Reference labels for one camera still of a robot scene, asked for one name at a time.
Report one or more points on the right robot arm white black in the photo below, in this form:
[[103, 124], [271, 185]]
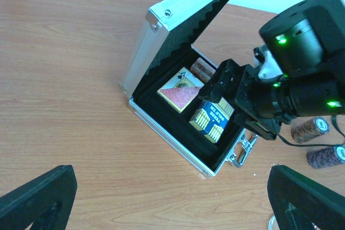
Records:
[[301, 70]]

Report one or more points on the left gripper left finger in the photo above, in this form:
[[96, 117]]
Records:
[[42, 203]]

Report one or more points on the aluminium poker case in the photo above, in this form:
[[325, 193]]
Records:
[[162, 82]]

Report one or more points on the clear round dealer button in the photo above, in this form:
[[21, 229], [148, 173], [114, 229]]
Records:
[[272, 224]]

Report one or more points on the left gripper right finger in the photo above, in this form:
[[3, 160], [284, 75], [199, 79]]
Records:
[[299, 202]]

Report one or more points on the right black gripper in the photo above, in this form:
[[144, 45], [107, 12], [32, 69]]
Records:
[[259, 103]]

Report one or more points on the purple poker chip stack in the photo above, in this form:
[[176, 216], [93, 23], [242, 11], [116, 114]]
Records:
[[326, 158]]

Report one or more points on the blue gold card deck box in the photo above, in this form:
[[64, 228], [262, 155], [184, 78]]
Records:
[[210, 119]]

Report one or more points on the brown poker chip stack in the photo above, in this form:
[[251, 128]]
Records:
[[202, 70], [309, 130]]

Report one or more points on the red card deck box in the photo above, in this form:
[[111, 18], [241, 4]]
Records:
[[181, 89]]

